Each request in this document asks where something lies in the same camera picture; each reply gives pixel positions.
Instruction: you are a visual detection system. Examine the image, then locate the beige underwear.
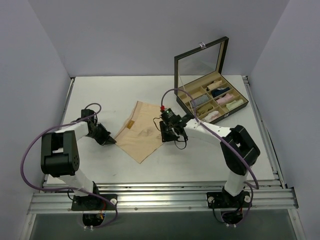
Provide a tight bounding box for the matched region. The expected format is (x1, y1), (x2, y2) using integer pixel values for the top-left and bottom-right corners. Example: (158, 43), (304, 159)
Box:
(115, 101), (163, 164)

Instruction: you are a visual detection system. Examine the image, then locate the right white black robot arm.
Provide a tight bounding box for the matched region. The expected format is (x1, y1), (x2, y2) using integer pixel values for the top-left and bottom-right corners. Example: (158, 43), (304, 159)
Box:
(159, 112), (261, 207)

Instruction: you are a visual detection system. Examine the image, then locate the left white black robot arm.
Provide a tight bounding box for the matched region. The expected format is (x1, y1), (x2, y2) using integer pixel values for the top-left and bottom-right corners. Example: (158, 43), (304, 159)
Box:
(40, 108), (116, 210)

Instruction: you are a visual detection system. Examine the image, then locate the tan rolled cloth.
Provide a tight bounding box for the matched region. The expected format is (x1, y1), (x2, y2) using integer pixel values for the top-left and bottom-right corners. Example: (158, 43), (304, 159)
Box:
(196, 103), (214, 117)

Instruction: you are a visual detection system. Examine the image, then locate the grey striped rolled cloth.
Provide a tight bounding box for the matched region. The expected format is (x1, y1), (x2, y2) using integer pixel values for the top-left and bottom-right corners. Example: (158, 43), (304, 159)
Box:
(190, 94), (211, 108)

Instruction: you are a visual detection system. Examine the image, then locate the white pink rolled cloth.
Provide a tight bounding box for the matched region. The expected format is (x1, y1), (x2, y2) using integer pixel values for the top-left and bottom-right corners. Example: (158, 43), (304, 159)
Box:
(202, 110), (220, 123)

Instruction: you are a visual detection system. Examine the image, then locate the black compartment storage box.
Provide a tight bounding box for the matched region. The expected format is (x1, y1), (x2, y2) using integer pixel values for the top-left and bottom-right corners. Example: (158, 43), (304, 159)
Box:
(174, 36), (249, 124)

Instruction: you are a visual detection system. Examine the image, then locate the navy rolled cloth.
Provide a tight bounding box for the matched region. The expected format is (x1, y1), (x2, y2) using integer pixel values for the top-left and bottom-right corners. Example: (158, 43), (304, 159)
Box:
(210, 87), (230, 98)

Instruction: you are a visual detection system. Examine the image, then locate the cream rolled cloth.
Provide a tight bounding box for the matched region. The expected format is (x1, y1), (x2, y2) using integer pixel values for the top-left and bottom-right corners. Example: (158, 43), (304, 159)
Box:
(225, 99), (244, 111)

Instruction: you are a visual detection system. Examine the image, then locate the beige rolled cloth top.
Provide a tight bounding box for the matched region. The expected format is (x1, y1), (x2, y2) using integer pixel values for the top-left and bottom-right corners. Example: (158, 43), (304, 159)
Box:
(206, 80), (223, 91)

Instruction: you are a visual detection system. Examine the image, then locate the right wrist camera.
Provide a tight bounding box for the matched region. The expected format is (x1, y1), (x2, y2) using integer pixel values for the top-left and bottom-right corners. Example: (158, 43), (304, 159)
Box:
(160, 108), (177, 123)

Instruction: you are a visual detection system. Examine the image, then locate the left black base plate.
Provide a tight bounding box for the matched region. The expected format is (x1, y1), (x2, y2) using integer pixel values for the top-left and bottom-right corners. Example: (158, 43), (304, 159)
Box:
(71, 195), (115, 211)

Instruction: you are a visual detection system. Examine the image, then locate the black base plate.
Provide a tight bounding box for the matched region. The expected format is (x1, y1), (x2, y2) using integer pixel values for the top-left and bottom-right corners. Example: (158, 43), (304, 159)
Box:
(206, 191), (251, 209)
(71, 195), (115, 211)

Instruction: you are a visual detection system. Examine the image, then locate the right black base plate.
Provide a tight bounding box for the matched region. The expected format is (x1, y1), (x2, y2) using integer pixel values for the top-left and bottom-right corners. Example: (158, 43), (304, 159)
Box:
(206, 191), (251, 209)

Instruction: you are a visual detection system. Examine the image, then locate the right side aluminium rail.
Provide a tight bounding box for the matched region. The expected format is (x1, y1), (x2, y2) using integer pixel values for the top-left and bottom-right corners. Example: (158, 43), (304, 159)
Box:
(242, 75), (288, 189)

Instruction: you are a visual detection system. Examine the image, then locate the aluminium rail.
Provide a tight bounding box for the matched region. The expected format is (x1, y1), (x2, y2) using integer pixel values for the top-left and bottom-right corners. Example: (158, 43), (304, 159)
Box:
(242, 75), (288, 189)
(28, 189), (298, 214)

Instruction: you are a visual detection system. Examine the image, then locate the aluminium front rail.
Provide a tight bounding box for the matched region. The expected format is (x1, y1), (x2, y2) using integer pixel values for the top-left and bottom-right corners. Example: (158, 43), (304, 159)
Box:
(28, 189), (298, 214)

